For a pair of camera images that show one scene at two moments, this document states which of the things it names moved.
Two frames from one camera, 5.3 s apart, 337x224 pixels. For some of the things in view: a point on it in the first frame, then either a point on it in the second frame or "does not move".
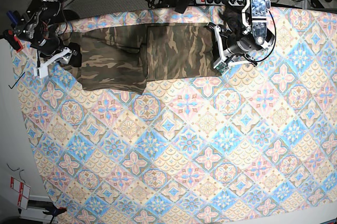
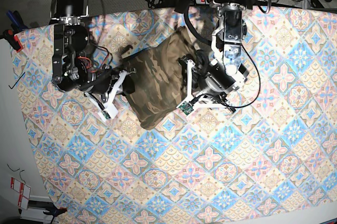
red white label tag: x=23 y=191 does not move
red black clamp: x=12 y=40 does not move
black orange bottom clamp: x=55 y=212 does not move
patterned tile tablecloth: x=257 y=144 does not move
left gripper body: x=63 y=56 → x=101 y=88
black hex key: x=22 y=75 does not move
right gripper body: x=225 y=59 → x=209 y=86
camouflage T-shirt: x=123 y=57 → x=160 y=83
